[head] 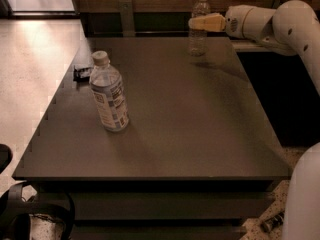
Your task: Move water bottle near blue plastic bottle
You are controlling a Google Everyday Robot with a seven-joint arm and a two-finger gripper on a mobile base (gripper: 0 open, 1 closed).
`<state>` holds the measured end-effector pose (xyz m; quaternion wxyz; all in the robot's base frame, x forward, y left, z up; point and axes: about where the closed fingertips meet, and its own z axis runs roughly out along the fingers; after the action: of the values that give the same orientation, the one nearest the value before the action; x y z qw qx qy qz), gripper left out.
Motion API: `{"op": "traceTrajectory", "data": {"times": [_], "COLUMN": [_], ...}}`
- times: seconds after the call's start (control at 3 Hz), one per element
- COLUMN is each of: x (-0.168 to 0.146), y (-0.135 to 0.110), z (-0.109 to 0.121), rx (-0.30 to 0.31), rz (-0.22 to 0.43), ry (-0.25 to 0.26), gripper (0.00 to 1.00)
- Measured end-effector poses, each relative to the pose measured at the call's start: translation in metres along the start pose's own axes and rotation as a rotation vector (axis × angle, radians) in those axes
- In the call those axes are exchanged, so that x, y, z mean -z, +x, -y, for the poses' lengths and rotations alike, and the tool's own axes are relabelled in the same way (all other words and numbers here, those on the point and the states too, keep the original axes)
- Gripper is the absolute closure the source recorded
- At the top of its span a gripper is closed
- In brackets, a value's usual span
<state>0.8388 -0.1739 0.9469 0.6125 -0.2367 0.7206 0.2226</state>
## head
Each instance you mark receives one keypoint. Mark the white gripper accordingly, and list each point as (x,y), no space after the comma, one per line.
(234,21)

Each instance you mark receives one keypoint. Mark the clear water bottle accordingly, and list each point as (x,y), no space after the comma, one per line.
(197,38)

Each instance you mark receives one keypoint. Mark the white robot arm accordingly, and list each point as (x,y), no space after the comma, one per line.
(292,28)

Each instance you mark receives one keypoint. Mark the blue label plastic bottle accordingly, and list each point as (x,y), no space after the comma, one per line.
(108,91)

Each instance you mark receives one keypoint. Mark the small black clip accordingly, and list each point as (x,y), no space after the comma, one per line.
(81,74)

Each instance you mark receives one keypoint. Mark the white power strip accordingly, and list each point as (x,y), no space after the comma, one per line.
(272,223)

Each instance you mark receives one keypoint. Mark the dark grey drawer cabinet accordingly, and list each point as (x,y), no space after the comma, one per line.
(161,210)

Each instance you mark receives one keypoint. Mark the black chair base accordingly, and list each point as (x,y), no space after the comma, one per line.
(15,221)

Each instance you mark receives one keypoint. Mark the right metal wall bracket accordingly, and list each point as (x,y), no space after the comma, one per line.
(277,3)

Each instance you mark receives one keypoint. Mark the metal wall bracket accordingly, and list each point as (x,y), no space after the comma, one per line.
(277,3)
(127,18)

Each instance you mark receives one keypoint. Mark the left metal wall bracket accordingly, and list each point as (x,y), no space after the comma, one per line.
(127,18)

